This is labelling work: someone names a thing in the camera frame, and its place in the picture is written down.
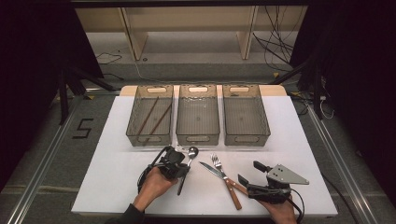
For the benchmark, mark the transparent grey plastic bin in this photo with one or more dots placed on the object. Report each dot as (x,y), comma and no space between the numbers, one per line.
(246,118)
(136,109)
(197,118)

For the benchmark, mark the person's right hand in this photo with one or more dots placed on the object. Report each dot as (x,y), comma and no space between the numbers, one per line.
(281,213)

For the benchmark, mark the light wooden shelf unit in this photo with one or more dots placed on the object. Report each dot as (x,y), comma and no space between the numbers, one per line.
(186,18)

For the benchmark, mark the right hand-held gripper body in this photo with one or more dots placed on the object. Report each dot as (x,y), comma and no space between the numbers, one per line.
(280,180)

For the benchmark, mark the aluminium floor rail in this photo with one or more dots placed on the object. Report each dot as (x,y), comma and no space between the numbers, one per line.
(40,168)
(342,161)

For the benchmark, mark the light wooden table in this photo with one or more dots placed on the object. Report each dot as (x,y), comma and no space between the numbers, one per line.
(275,90)

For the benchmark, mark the black overhead bar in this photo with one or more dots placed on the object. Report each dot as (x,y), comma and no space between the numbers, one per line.
(186,3)

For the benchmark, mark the black curtain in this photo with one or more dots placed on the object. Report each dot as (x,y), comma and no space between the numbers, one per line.
(355,77)
(34,62)

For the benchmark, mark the white table cover sheet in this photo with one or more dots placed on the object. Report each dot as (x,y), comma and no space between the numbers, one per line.
(112,174)

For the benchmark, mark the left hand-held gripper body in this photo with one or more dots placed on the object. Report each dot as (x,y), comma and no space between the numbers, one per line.
(169,161)

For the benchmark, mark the black metal stand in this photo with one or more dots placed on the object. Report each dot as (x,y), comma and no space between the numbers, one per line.
(317,90)
(63,93)

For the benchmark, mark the brown wooden chopstick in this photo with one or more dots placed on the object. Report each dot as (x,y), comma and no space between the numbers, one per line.
(158,123)
(148,115)

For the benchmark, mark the person's left hand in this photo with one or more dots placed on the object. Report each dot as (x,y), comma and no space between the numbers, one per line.
(154,186)

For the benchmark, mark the metal spoon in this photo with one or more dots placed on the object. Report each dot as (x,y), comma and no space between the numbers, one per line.
(193,151)

